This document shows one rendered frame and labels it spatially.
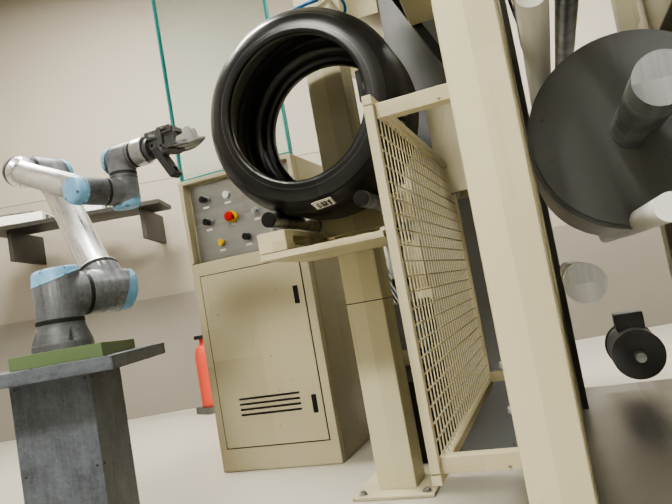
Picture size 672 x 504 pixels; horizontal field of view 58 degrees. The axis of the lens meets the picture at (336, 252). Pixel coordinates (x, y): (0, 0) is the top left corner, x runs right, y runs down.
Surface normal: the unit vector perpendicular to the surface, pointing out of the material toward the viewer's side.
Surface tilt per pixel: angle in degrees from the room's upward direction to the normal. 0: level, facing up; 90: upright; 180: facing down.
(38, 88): 90
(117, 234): 90
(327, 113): 90
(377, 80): 90
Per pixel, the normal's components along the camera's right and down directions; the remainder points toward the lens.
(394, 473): -0.34, -0.01
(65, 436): -0.01, -0.07
